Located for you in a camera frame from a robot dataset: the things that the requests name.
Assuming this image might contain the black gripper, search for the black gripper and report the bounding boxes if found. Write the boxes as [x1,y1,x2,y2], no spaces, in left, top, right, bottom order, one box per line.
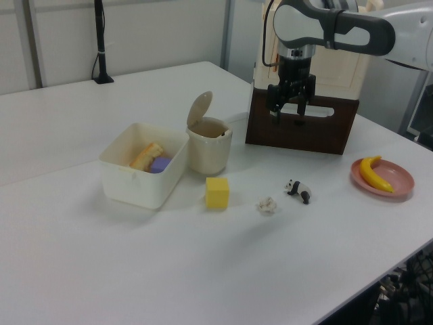
[267,57,317,126]

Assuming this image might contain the white paper ball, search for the white paper ball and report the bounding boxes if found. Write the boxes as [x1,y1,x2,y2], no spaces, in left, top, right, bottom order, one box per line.
[256,195,279,215]

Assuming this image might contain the cream trash can with lid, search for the cream trash can with lid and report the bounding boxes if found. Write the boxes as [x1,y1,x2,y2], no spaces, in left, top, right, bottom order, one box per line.
[185,90,234,175]

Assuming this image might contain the dark brown wooden box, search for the dark brown wooden box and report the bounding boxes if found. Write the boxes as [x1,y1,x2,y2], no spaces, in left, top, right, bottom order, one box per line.
[245,86,360,156]

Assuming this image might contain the cream toy kitchen appliance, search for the cream toy kitchen appliance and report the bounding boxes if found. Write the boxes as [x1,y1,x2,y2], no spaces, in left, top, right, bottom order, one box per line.
[252,0,385,101]

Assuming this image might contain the toy panda figure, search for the toy panda figure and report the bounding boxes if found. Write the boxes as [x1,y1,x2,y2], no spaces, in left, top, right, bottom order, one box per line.
[283,179,313,205]

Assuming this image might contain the yellow toy banana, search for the yellow toy banana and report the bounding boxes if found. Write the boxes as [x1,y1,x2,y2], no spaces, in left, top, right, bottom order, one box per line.
[359,155,396,194]

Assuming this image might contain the yellow foam cube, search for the yellow foam cube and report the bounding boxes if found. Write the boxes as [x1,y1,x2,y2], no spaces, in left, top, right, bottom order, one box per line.
[205,177,230,211]

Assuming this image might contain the pink plate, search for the pink plate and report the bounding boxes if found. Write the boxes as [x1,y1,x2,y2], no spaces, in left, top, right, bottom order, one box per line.
[350,157,416,203]

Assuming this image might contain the purple foam cube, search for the purple foam cube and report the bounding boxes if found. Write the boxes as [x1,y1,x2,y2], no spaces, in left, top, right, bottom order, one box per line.
[150,156,173,175]

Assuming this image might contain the orange yellow sponge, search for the orange yellow sponge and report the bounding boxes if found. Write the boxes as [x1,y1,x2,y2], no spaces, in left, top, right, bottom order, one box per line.
[129,142,166,172]

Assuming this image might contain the white plastic storage container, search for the white plastic storage container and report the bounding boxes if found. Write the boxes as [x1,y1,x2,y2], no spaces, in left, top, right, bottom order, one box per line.
[98,122,190,212]

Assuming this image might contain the black pole stand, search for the black pole stand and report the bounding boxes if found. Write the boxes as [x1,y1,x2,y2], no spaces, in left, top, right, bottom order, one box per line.
[92,0,115,85]

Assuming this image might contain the black equipment under table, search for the black equipment under table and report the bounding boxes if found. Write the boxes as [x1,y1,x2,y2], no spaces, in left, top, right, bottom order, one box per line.
[370,242,433,325]

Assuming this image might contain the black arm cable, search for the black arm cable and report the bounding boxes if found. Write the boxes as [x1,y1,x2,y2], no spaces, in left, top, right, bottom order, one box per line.
[260,0,281,68]

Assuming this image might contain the grey metal frame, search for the grey metal frame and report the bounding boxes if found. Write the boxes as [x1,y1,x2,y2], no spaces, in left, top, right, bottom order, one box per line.
[398,69,433,152]

